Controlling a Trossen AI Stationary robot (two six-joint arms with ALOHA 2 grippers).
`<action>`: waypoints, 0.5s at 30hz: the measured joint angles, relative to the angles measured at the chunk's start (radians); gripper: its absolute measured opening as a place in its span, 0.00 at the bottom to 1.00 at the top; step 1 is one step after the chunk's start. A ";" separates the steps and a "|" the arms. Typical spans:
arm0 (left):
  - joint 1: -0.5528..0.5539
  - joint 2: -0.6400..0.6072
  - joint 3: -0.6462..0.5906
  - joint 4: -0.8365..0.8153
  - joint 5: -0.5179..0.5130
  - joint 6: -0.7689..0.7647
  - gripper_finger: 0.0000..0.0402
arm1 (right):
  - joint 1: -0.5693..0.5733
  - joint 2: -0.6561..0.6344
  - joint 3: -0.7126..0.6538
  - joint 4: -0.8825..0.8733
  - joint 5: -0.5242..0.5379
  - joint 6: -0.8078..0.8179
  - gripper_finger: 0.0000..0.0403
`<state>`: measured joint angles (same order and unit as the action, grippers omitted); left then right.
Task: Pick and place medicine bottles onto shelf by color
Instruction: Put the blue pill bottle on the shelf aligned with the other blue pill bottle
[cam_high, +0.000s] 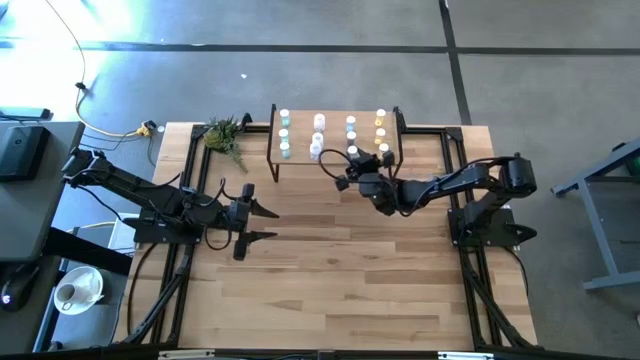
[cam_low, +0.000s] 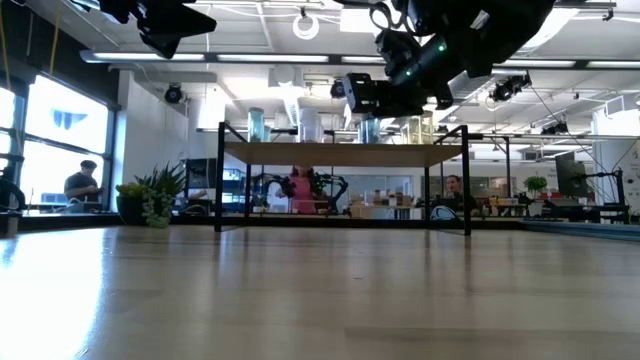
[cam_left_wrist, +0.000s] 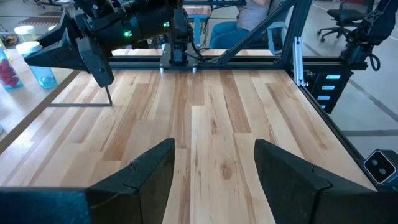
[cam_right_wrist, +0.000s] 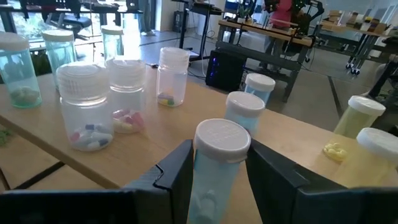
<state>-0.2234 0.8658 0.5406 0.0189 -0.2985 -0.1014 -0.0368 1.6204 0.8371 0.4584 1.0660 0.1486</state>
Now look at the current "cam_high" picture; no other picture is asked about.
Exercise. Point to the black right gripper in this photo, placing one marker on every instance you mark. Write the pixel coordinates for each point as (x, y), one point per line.
(377, 187)

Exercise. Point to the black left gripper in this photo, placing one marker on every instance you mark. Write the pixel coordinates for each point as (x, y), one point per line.
(242, 217)

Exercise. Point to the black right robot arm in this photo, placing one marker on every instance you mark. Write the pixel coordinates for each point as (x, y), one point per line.
(465, 182)

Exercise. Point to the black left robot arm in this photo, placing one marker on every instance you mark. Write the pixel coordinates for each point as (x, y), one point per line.
(150, 197)

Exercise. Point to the wooden shelf black metal legs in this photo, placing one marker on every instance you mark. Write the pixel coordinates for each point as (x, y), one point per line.
(300, 130)

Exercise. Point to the potted green succulent plant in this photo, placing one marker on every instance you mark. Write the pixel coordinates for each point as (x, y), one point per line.
(220, 136)

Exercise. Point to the white cup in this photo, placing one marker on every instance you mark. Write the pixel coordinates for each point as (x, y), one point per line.
(65, 295)

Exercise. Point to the grey desk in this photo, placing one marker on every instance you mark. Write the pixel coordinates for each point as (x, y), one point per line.
(30, 210)

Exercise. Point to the grey metal table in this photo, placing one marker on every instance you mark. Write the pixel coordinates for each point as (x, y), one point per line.
(600, 235)

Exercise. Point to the black box device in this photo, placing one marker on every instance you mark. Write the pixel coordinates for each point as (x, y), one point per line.
(20, 152)

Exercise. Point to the black computer mouse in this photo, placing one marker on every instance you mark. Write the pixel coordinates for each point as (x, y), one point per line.
(17, 290)

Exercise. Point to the flat black device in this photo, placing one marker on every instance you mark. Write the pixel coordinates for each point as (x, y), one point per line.
(25, 113)

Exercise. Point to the green object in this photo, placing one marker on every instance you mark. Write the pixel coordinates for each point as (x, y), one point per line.
(636, 165)

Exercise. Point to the black aluminium table frame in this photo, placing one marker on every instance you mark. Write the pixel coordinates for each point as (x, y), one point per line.
(430, 130)

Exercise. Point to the silver metal bracket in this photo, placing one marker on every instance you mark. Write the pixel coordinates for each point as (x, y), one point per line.
(185, 354)
(465, 356)

